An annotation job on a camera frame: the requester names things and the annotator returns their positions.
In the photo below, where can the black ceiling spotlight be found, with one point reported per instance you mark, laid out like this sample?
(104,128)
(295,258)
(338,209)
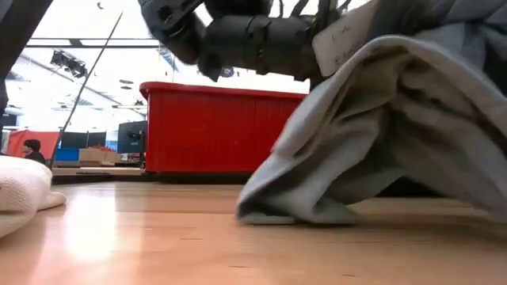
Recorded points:
(67,63)

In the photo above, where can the light grey garment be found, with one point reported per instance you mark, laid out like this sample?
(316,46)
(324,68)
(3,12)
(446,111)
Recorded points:
(376,138)

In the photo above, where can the blue low partition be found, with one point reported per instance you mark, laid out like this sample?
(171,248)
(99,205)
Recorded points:
(67,154)

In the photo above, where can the brown cardboard box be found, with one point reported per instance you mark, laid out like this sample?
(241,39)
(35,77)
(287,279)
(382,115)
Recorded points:
(97,155)

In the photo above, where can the red fabric partition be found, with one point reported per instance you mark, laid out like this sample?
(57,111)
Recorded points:
(47,142)

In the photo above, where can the black monitor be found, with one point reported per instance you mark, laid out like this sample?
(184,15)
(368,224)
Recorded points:
(130,136)

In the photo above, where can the cream canvas tote bag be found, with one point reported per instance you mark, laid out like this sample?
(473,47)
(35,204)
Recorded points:
(20,190)

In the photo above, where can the red plastic laundry bin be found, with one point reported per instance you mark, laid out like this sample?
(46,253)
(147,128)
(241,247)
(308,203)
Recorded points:
(214,126)

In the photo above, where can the person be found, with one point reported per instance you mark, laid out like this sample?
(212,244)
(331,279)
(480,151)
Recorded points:
(32,149)

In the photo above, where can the round black ceiling fixture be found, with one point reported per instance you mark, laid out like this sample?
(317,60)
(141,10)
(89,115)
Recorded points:
(227,72)

